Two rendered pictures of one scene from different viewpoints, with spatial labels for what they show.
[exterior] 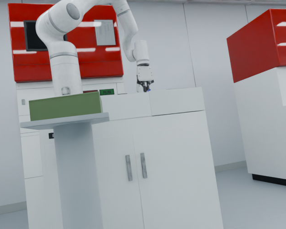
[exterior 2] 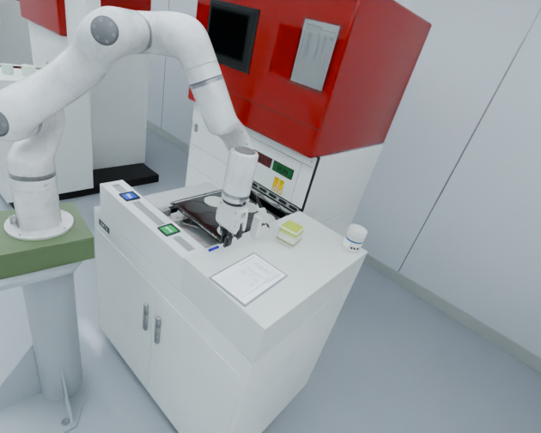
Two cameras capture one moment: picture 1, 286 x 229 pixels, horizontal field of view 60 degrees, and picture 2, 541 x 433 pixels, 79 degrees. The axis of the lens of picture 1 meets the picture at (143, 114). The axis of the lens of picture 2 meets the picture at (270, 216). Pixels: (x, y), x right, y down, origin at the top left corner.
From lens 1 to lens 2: 1.64 m
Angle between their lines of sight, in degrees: 59
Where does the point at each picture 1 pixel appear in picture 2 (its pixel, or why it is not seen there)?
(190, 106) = (233, 335)
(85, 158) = (29, 295)
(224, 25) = not seen: outside the picture
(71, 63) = (16, 191)
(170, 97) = (209, 293)
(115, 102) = (148, 237)
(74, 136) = not seen: hidden behind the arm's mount
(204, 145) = (229, 396)
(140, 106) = (170, 267)
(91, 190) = (36, 321)
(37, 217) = not seen: hidden behind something
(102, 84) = (282, 155)
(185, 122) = (216, 344)
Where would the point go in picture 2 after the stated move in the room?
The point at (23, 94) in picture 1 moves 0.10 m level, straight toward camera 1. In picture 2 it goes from (198, 118) to (185, 119)
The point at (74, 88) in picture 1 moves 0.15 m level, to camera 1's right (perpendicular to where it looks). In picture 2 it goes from (21, 222) to (22, 250)
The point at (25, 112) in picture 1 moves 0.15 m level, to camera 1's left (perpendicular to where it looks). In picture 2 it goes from (195, 143) to (185, 133)
